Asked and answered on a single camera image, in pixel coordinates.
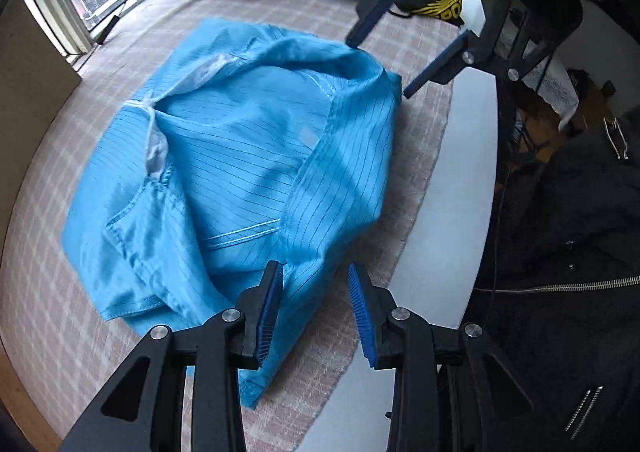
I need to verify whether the person's black jacket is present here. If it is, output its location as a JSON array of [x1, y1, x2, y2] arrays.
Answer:
[[475, 117, 640, 452]]

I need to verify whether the light wooden board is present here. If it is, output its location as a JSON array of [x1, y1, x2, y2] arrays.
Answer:
[[0, 0, 83, 193]]

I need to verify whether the pine wood panel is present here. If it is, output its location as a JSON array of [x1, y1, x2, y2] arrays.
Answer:
[[0, 347, 61, 452]]

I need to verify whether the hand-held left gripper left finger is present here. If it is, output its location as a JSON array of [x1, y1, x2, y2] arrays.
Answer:
[[60, 260, 285, 452]]

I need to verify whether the pink plaid mat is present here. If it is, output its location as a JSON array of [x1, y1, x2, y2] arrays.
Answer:
[[0, 0, 456, 452]]

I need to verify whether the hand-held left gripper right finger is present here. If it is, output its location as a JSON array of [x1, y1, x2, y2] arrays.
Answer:
[[347, 263, 556, 452]]

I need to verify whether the blue striped coat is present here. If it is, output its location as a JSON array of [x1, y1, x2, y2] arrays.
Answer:
[[61, 18, 405, 409]]

